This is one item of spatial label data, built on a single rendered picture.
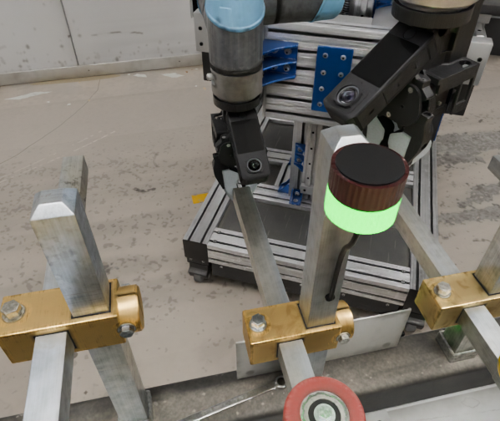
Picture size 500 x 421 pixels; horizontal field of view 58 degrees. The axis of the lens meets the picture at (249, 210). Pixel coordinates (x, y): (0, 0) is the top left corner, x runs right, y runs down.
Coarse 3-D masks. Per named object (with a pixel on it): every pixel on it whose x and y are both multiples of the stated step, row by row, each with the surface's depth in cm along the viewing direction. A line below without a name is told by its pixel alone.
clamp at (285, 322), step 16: (288, 304) 58; (272, 320) 56; (288, 320) 56; (304, 320) 56; (336, 320) 56; (352, 320) 57; (256, 336) 54; (272, 336) 54; (288, 336) 54; (304, 336) 55; (320, 336) 56; (336, 336) 56; (256, 352) 55; (272, 352) 56
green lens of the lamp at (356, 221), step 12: (336, 204) 36; (396, 204) 35; (336, 216) 36; (348, 216) 35; (360, 216) 35; (372, 216) 35; (384, 216) 35; (348, 228) 36; (360, 228) 36; (372, 228) 36; (384, 228) 36
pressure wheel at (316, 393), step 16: (304, 384) 46; (320, 384) 46; (336, 384) 46; (288, 400) 45; (304, 400) 45; (320, 400) 45; (336, 400) 45; (352, 400) 45; (288, 416) 44; (304, 416) 44; (320, 416) 43; (336, 416) 44; (352, 416) 44
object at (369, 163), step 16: (368, 144) 37; (336, 160) 35; (352, 160) 35; (368, 160) 35; (384, 160) 35; (400, 160) 35; (352, 176) 34; (368, 176) 34; (384, 176) 34; (400, 176) 34; (352, 208) 35; (352, 240) 40; (336, 272) 47
